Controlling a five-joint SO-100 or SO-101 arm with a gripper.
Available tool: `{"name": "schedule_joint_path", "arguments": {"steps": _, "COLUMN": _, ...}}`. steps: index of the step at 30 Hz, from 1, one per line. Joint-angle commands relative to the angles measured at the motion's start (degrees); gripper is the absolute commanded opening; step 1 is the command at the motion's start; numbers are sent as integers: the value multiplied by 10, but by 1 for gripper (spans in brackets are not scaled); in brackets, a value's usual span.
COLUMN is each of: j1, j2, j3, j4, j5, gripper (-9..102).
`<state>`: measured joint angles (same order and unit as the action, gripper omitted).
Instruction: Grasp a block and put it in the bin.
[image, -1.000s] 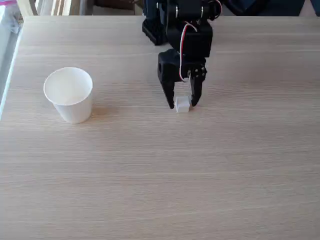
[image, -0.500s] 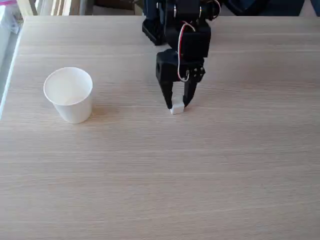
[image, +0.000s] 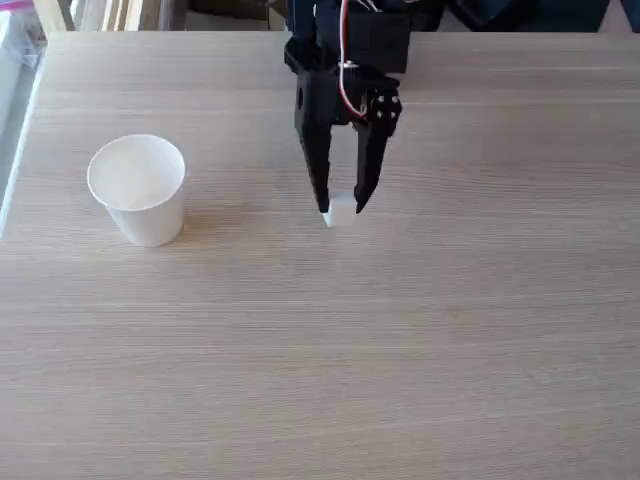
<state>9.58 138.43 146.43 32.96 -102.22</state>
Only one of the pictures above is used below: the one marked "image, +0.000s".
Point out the white cube block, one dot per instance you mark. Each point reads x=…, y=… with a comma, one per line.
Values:
x=341, y=214

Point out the dark blue chair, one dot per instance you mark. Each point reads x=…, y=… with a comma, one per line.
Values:
x=525, y=15

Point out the white paper cup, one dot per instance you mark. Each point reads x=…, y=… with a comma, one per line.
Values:
x=145, y=220

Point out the clear plastic bag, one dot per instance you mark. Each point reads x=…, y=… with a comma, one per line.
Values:
x=17, y=35

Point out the light wooden chair frame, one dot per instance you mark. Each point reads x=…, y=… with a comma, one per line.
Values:
x=52, y=15

